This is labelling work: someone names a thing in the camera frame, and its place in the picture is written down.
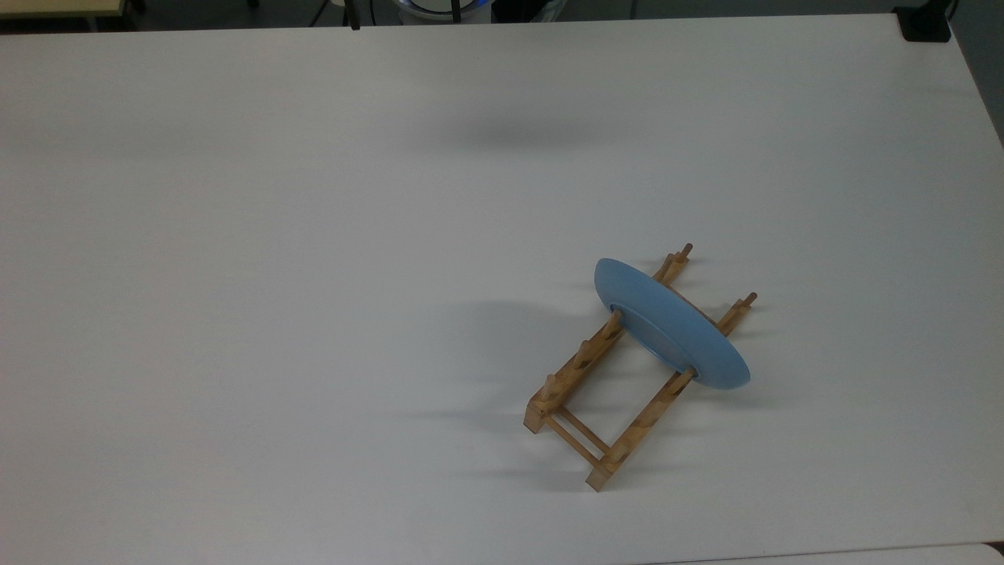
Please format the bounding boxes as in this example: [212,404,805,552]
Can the blue round plate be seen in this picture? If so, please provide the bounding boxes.
[593,257,751,391]

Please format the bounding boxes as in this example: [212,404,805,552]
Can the wooden plate rack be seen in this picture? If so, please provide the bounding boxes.
[523,242,759,493]

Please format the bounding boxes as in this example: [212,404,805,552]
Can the beige wooden table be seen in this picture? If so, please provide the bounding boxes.
[0,0,128,22]

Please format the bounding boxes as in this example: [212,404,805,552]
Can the black camera clamp mount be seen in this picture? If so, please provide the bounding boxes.
[893,0,955,43]

